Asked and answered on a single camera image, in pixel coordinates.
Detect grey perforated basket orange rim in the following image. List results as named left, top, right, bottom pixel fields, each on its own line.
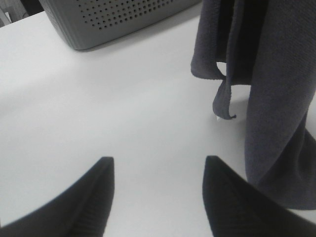
left=40, top=0, right=199, bottom=50

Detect dark grey towel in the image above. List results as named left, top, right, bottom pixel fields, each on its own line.
left=191, top=0, right=316, bottom=210

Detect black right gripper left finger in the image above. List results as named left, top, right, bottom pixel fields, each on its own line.
left=0, top=157, right=115, bottom=237

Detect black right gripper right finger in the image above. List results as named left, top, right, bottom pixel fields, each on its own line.
left=202, top=156, right=316, bottom=237

